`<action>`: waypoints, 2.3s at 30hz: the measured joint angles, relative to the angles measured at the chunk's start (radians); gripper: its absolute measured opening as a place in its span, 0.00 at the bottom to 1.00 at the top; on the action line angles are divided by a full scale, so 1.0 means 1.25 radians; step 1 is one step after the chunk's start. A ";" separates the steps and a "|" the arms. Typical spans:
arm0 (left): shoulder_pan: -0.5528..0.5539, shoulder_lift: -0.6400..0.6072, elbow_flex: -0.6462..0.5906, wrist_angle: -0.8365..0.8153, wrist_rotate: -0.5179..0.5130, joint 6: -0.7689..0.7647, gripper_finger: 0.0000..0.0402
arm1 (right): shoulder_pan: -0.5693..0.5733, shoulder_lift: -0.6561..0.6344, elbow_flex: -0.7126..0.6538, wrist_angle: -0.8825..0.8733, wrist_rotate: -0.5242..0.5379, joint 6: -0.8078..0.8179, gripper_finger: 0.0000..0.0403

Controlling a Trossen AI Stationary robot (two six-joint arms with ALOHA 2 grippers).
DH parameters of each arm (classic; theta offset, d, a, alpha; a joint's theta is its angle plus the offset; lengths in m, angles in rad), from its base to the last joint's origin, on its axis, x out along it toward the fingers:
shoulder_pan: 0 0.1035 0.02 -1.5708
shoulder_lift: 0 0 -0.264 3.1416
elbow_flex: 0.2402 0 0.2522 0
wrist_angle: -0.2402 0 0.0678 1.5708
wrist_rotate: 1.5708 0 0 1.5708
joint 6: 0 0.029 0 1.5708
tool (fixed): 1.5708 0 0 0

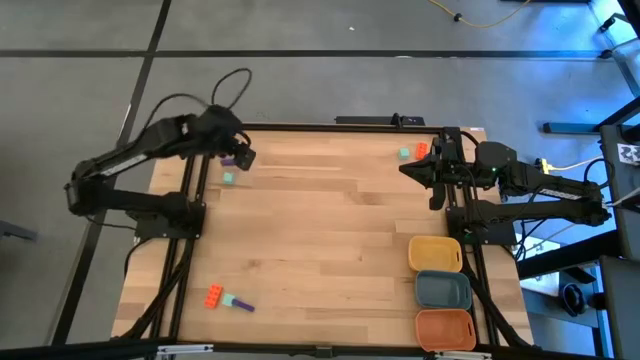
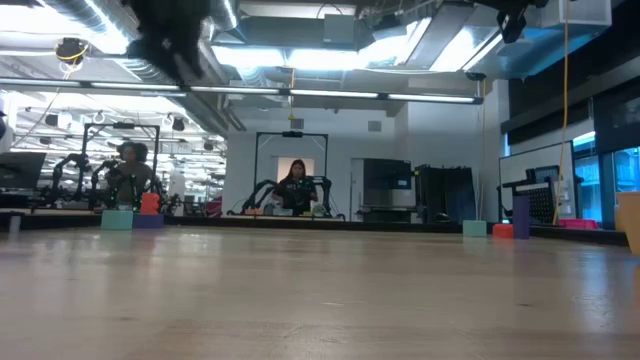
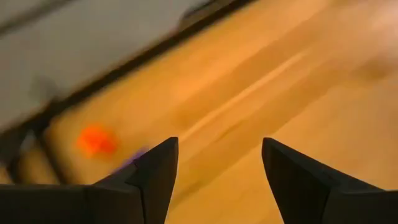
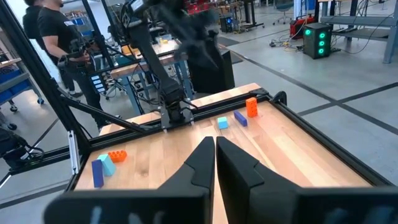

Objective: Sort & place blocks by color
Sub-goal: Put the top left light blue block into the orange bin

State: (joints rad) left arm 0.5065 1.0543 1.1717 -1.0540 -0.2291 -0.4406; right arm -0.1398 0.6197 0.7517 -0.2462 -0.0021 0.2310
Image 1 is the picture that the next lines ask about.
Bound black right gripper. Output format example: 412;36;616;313
398;135;474;212

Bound black flat mounting bar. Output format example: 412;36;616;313
334;115;426;127

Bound yellow plastic bin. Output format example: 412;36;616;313
407;235;464;274

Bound blue-grey plastic bin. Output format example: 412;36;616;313
414;269;473;311

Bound orange plastic bin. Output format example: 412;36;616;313
414;308;478;353

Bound black floor beam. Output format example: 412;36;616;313
517;230;624;280

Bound black headphones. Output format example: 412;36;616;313
559;282;589;318

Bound grey desk with marker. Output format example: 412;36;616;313
598;123;640;261

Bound black-white fiducial marker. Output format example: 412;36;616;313
616;143;640;166

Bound grey flat object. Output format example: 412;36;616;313
0;219;39;243

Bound plain grey desk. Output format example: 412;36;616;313
598;254;640;360

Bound black rig crossbar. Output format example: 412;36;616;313
0;337;640;360

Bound black tripod stand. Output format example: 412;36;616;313
597;0;640;99

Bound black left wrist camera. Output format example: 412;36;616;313
233;144;257;171

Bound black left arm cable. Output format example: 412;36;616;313
142;67;253;132

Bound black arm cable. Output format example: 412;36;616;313
142;67;253;132
457;162;489;229

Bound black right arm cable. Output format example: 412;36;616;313
457;162;489;229

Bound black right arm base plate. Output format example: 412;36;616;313
445;207;517;246

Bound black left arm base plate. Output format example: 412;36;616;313
133;202;207;240

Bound black cable bundle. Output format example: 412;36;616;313
462;244;534;350
119;238;197;341

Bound yellow floor cable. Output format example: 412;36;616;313
428;0;532;29

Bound silver metal bracket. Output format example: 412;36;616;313
156;343;215;357
433;350;494;360

